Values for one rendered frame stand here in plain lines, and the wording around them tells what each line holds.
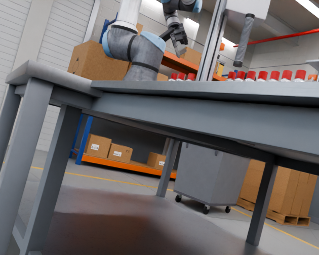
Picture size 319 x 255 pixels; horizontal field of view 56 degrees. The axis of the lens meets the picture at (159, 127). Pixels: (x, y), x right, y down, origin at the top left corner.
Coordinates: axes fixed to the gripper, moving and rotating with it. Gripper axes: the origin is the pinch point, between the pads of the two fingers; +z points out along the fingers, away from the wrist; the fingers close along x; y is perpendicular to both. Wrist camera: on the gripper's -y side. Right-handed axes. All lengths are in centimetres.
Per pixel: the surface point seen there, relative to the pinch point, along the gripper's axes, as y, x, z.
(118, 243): -46, 9, 84
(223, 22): 22.3, -27.1, 11.7
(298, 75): 40, -27, 46
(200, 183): -16, 227, 8
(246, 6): 32.2, -31.2, 11.5
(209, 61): 12.7, -23.0, 26.4
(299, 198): 116, 365, 28
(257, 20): 35.7, -25.8, 15.5
